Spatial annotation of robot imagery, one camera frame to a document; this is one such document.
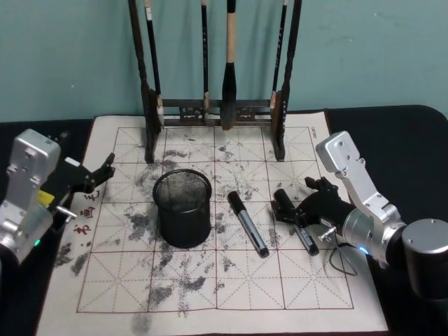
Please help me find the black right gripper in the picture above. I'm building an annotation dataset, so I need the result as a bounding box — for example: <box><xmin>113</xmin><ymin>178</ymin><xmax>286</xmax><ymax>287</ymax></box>
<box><xmin>272</xmin><ymin>176</ymin><xmax>355</xmax><ymax>243</ymax></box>

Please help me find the dark wooden brush rack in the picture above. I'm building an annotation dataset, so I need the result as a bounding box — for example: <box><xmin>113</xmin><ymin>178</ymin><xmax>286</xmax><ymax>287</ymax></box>
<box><xmin>127</xmin><ymin>0</ymin><xmax>304</xmax><ymax>165</ymax></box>

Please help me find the large tan-handled calligraphy brush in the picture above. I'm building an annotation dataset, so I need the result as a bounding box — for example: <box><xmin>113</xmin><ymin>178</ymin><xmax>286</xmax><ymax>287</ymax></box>
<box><xmin>219</xmin><ymin>0</ymin><xmax>239</xmax><ymax>131</ymax></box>

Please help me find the thin black calligraphy brush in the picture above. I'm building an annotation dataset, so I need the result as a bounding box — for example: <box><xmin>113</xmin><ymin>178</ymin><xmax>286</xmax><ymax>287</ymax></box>
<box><xmin>200</xmin><ymin>0</ymin><xmax>211</xmax><ymax>125</ymax></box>
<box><xmin>143</xmin><ymin>0</ymin><xmax>165</xmax><ymax>132</ymax></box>
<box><xmin>269</xmin><ymin>0</ymin><xmax>290</xmax><ymax>122</ymax></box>

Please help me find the black mesh pen cup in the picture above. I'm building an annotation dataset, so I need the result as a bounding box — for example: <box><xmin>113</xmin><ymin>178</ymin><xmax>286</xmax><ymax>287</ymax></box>
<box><xmin>152</xmin><ymin>169</ymin><xmax>214</xmax><ymax>249</ymax></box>

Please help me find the beige calligraphy felt mat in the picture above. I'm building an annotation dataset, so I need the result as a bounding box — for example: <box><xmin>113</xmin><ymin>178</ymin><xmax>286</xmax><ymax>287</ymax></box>
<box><xmin>36</xmin><ymin>111</ymin><xmax>389</xmax><ymax>336</ymax></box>

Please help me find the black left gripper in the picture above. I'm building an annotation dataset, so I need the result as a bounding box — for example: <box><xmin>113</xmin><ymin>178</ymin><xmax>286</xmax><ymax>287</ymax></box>
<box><xmin>40</xmin><ymin>152</ymin><xmax>117</xmax><ymax>211</ymax></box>

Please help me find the grey marker with black cap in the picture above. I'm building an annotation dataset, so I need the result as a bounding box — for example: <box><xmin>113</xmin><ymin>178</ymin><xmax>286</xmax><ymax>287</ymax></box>
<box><xmin>227</xmin><ymin>190</ymin><xmax>270</xmax><ymax>259</ymax></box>
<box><xmin>273</xmin><ymin>188</ymin><xmax>320</xmax><ymax>256</ymax></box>

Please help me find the black table cloth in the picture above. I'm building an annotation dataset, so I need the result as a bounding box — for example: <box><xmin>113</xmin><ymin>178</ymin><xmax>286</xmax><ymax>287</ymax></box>
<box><xmin>0</xmin><ymin>104</ymin><xmax>448</xmax><ymax>336</ymax></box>

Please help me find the thin dark gripper cable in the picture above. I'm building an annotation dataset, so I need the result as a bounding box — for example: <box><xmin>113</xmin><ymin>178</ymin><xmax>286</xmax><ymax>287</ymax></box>
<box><xmin>324</xmin><ymin>243</ymin><xmax>358</xmax><ymax>278</ymax></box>

